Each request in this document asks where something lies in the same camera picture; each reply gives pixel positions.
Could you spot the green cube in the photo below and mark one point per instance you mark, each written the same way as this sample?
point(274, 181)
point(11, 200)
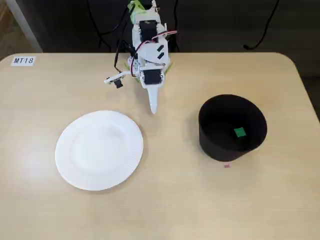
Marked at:
point(240, 132)

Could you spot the green tape piece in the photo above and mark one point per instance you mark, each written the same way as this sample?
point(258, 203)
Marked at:
point(136, 11)

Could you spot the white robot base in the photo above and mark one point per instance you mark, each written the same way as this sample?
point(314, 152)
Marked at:
point(133, 66)

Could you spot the green tape strip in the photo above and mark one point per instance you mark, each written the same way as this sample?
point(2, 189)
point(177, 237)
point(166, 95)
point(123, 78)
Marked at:
point(169, 68)
point(127, 66)

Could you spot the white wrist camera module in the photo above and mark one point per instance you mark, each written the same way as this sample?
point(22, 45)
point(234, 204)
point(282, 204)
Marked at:
point(117, 77)

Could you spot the white MT18 label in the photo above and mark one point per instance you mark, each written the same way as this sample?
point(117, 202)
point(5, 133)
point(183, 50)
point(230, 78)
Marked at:
point(23, 61)

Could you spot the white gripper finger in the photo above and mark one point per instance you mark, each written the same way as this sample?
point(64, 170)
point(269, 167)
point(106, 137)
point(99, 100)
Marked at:
point(156, 97)
point(150, 96)

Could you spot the white paper plate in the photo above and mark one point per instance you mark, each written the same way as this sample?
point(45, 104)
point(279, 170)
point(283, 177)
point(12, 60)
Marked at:
point(100, 150)

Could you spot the black round pot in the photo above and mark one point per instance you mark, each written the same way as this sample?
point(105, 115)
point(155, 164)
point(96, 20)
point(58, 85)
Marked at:
point(212, 140)

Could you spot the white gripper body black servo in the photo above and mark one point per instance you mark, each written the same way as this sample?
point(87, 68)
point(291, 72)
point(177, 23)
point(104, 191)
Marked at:
point(150, 77)

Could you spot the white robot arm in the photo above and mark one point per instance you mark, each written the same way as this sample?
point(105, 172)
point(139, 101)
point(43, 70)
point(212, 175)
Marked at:
point(150, 51)

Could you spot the small red sticker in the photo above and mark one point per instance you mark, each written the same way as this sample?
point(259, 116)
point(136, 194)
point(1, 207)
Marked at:
point(227, 166)

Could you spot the grey metal post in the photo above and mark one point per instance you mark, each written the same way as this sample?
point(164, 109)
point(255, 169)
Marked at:
point(26, 27)

